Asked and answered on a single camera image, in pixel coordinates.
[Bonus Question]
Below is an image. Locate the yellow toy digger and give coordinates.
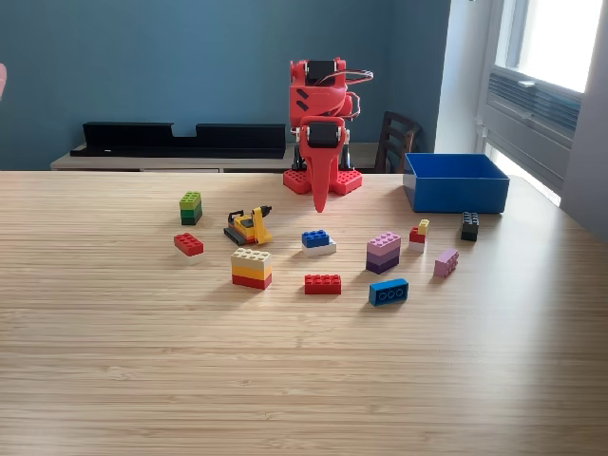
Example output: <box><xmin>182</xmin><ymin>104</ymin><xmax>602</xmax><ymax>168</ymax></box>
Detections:
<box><xmin>223</xmin><ymin>204</ymin><xmax>274</xmax><ymax>247</ymax></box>

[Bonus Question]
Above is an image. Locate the purple brick stack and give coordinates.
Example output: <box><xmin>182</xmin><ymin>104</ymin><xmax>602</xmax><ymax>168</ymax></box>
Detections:
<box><xmin>365</xmin><ymin>231</ymin><xmax>403</xmax><ymax>276</ymax></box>

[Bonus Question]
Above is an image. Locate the blue lego brick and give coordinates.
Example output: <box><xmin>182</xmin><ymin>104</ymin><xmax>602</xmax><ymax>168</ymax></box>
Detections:
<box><xmin>368</xmin><ymin>277</ymin><xmax>410</xmax><ymax>308</ymax></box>

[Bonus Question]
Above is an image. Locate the red and white brick stack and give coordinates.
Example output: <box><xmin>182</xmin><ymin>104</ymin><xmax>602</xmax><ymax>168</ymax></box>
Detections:
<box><xmin>173</xmin><ymin>232</ymin><xmax>205</xmax><ymax>266</ymax></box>

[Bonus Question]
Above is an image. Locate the red lego brick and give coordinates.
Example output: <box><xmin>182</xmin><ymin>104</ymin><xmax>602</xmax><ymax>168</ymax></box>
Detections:
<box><xmin>304</xmin><ymin>274</ymin><xmax>343</xmax><ymax>296</ymax></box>

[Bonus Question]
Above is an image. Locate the blue plastic bin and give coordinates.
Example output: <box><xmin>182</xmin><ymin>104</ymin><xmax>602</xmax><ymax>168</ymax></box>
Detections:
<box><xmin>403</xmin><ymin>152</ymin><xmax>511</xmax><ymax>214</ymax></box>

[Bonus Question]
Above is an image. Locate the pink lego brick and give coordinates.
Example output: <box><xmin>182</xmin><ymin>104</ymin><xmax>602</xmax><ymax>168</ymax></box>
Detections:
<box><xmin>433</xmin><ymin>247</ymin><xmax>461</xmax><ymax>279</ymax></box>

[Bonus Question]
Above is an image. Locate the black lego brick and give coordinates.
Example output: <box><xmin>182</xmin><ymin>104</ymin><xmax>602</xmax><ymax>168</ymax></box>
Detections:
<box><xmin>460</xmin><ymin>211</ymin><xmax>481</xmax><ymax>242</ymax></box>

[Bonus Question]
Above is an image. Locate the blue and white brick stack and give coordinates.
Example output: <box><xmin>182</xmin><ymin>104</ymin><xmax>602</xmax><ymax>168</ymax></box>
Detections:
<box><xmin>300</xmin><ymin>229</ymin><xmax>338</xmax><ymax>258</ymax></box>

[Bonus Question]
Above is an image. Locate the dark wooden chair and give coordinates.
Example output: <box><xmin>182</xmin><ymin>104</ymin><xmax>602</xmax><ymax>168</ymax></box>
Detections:
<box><xmin>373</xmin><ymin>111</ymin><xmax>423</xmax><ymax>175</ymax></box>

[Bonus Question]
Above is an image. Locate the red white yellow brick stack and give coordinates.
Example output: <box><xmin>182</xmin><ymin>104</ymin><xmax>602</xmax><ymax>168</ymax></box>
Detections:
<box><xmin>408</xmin><ymin>218</ymin><xmax>431</xmax><ymax>254</ymax></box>

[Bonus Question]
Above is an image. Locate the cream orange red brick stack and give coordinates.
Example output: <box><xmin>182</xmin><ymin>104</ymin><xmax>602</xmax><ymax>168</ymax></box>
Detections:
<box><xmin>230</xmin><ymin>247</ymin><xmax>274</xmax><ymax>291</ymax></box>

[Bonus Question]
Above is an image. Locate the green brick stack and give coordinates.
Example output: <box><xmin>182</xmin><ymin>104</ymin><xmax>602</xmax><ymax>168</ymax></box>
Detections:
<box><xmin>179</xmin><ymin>191</ymin><xmax>204</xmax><ymax>226</ymax></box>

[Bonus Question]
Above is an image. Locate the wooden sideboard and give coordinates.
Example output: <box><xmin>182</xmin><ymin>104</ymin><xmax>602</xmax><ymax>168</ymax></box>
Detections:
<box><xmin>50</xmin><ymin>142</ymin><xmax>381</xmax><ymax>173</ymax></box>

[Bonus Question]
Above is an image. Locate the black shelf tray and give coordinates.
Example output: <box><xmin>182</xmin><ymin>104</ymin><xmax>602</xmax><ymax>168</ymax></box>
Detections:
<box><xmin>69</xmin><ymin>122</ymin><xmax>287</xmax><ymax>160</ymax></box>

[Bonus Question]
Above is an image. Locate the grey window heater unit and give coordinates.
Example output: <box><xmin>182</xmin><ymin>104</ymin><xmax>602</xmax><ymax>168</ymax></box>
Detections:
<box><xmin>483</xmin><ymin>66</ymin><xmax>583</xmax><ymax>191</ymax></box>

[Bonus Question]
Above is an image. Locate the white window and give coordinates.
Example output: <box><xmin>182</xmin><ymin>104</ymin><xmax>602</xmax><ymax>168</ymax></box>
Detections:
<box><xmin>493</xmin><ymin>0</ymin><xmax>608</xmax><ymax>94</ymax></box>

